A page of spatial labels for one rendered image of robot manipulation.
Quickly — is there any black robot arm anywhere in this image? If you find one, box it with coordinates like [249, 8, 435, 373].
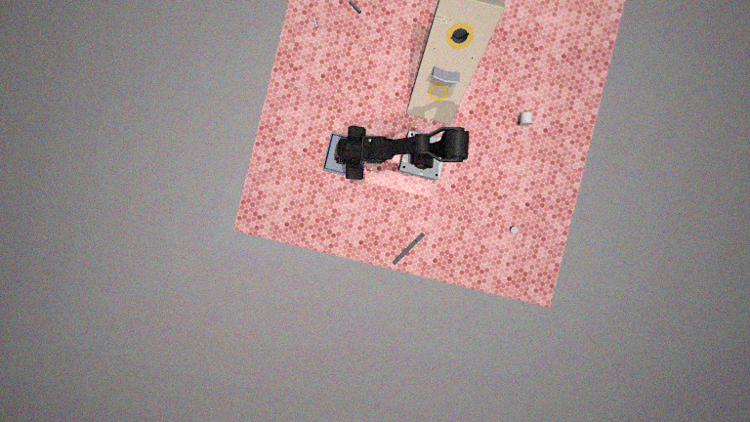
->
[334, 127, 469, 170]

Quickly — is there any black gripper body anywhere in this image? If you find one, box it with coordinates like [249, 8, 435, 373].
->
[346, 126, 366, 180]

